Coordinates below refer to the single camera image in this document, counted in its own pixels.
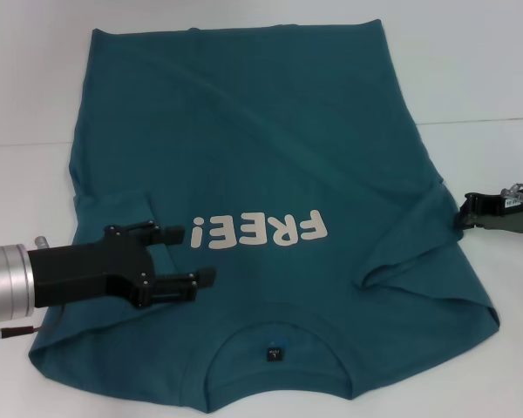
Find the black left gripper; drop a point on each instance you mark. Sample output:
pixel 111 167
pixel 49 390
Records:
pixel 85 272

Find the teal blue printed t-shirt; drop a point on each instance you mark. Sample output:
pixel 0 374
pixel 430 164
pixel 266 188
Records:
pixel 266 130

